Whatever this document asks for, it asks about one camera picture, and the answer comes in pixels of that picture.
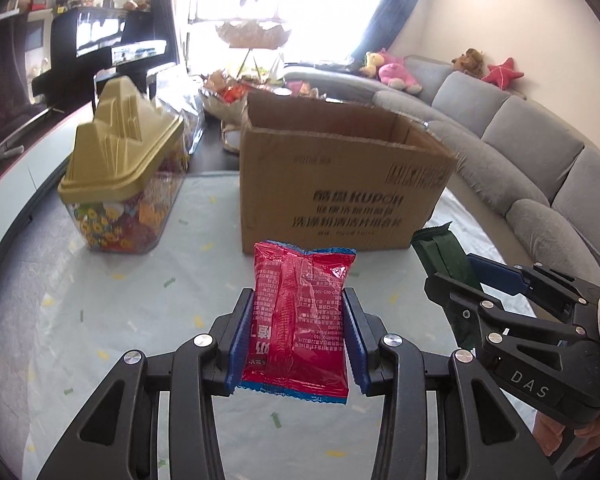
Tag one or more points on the yellow plush toy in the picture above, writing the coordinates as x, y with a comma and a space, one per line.
371, 64

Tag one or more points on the white television cabinet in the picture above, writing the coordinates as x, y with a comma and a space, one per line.
45, 160

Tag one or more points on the clear plastic bag of nuts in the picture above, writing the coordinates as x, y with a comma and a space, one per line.
180, 105

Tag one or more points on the brown cardboard box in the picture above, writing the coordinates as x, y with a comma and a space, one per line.
330, 185

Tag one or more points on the red snack packet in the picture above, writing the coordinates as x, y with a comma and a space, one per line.
300, 310

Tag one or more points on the dark green snack packet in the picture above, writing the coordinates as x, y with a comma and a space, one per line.
442, 255

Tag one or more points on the grey sofa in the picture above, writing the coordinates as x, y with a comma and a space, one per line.
530, 140

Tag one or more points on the pile of assorted snack packets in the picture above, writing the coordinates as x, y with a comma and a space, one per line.
230, 92

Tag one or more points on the person's right hand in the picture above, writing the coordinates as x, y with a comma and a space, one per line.
550, 432

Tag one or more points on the dark curtain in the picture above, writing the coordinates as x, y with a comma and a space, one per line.
165, 10

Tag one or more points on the white tiered snack stand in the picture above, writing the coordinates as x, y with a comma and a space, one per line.
252, 35

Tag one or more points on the blue curtain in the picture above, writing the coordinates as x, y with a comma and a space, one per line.
377, 10

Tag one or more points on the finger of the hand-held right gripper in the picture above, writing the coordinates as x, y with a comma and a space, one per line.
455, 295
495, 272

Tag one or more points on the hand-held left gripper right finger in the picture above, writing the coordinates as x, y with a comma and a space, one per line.
355, 345

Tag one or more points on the clear candy container gold lid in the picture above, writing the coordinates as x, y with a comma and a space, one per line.
125, 160

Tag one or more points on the television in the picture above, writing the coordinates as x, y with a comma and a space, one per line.
10, 85

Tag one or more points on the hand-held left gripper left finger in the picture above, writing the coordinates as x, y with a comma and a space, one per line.
240, 345

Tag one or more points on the pink plush toy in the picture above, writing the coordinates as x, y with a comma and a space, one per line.
397, 72

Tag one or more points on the black piano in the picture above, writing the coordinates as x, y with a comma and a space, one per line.
65, 40

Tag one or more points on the red star plush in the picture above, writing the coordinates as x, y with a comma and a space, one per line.
502, 74

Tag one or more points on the brown plush toy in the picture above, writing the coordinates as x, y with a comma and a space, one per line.
469, 62

